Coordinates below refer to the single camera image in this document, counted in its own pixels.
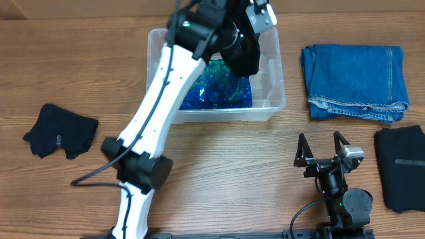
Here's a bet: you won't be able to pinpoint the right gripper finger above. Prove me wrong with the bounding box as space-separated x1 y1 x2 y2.
333 131 349 153
296 133 314 160

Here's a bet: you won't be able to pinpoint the black cloth with grey band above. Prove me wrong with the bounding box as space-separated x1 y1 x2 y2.
220 19 262 78

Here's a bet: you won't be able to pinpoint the blue green sequin cloth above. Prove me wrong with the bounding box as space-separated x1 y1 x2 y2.
179 59 253 110

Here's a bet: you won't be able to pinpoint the large black cloth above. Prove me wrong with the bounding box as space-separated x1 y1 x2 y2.
374 125 424 213

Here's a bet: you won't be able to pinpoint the small black cloth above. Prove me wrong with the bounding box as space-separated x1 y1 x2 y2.
23 104 99 160

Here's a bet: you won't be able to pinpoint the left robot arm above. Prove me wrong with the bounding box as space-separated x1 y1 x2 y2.
102 1 262 238

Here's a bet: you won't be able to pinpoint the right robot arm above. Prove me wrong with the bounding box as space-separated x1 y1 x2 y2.
285 131 375 239

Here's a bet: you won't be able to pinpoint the clear plastic storage bin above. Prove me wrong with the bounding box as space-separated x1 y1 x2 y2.
145 26 287 125

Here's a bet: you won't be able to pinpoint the folded blue denim jeans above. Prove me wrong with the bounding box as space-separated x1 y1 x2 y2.
300 44 410 123

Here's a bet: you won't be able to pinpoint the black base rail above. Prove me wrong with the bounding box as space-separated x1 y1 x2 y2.
81 230 375 239

